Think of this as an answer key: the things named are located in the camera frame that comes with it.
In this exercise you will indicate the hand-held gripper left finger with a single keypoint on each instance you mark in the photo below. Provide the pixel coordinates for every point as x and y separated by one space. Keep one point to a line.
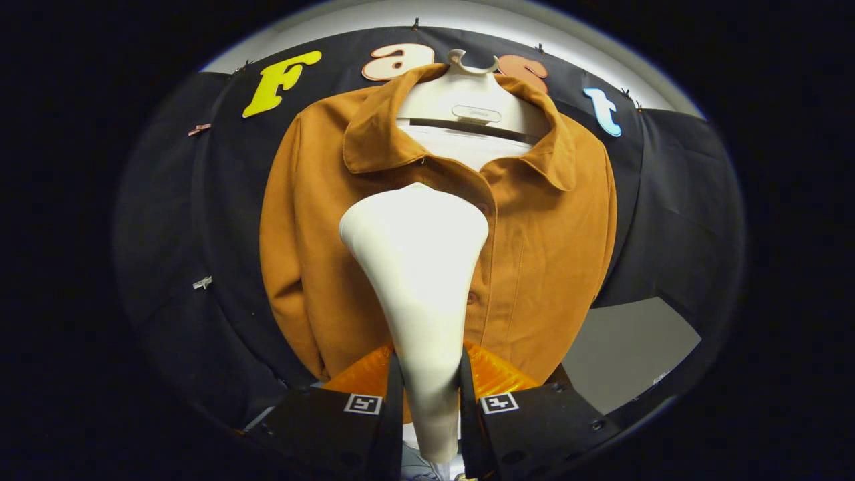
320 427

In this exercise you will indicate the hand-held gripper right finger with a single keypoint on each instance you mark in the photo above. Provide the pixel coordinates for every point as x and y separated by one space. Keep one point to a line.
541 427

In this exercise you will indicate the orange button-up shirt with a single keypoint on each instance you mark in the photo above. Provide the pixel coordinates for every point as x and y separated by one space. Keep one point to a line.
548 254

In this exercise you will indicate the white garment steamer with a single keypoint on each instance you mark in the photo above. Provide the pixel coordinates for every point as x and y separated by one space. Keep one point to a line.
421 267

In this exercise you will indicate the grey table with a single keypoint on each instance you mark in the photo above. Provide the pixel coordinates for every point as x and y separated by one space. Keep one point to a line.
628 347

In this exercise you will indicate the silver clip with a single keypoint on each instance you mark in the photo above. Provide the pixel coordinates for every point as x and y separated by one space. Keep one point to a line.
202 282

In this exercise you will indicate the black backdrop cloth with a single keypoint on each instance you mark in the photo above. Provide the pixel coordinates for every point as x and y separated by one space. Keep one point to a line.
174 234

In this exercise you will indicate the copper clip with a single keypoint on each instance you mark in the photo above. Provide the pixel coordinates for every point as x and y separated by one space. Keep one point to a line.
199 128

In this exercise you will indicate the white mannequin torso stand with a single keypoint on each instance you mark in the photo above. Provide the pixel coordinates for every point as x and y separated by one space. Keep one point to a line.
467 93

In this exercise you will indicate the row of black cloth clips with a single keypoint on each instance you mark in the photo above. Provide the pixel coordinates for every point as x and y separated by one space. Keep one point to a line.
415 24

